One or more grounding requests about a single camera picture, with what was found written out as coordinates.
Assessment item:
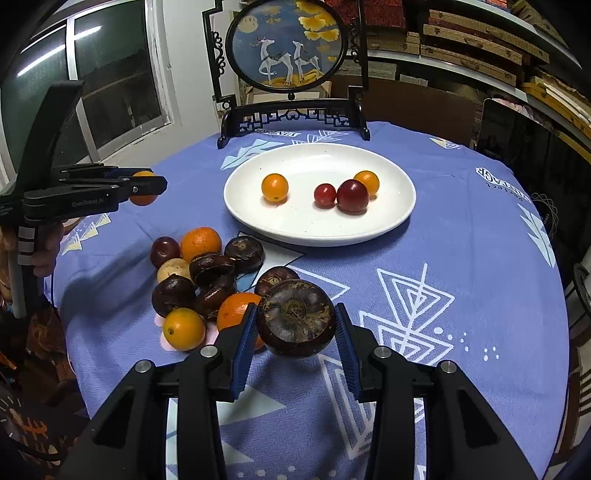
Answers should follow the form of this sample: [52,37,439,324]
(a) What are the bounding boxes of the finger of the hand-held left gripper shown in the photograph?
[59,164,155,182]
[104,175,168,205]

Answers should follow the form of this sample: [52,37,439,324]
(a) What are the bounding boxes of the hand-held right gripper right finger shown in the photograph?
[335,302,539,480]

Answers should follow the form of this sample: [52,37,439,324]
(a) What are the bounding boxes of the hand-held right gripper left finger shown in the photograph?
[60,302,259,480]

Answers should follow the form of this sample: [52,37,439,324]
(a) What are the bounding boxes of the orange tangerine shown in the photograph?
[162,308,207,350]
[180,227,223,263]
[129,171,160,207]
[216,292,265,352]

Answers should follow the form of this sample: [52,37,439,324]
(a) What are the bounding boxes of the dark red plum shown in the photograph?
[150,236,182,269]
[336,179,370,214]

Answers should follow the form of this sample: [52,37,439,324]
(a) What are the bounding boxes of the pale yellow round fruit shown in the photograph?
[156,258,194,284]

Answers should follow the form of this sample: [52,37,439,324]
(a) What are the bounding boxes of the small yellow-orange round fruit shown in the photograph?
[261,173,290,204]
[353,170,380,197]

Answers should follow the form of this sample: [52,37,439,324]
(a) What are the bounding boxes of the white oval plate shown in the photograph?
[223,142,417,247]

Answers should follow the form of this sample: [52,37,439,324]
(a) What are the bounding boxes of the red cherry tomato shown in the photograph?
[314,183,337,208]

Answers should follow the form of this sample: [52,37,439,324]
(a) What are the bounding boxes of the person's left hand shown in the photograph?
[32,222,65,278]

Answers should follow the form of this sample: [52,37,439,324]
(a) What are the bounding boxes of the white framed window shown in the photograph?
[0,0,172,185]

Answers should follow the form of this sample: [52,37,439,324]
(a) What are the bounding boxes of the blue printed tablecloth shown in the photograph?
[51,121,570,480]

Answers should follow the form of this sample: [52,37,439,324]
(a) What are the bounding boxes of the round deer painting black stand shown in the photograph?
[202,0,371,149]

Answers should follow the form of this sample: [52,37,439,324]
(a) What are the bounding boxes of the person's dark patterned clothing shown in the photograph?
[0,277,88,462]

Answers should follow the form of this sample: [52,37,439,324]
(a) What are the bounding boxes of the brown cardboard box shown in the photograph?
[332,74,483,148]

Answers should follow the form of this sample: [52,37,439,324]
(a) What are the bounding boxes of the black chair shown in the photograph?
[475,98,591,259]

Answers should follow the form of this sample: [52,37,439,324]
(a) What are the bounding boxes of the stack of wooden boxes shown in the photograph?
[402,0,591,139]

